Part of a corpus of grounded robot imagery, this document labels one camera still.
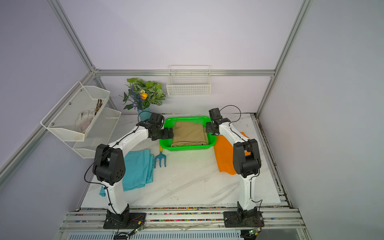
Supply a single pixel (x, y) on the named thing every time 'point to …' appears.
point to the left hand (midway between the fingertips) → (167, 136)
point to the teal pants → (139, 170)
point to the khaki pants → (187, 133)
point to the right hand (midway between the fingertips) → (214, 129)
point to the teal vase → (144, 115)
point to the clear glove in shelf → (84, 119)
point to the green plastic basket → (211, 139)
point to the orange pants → (224, 154)
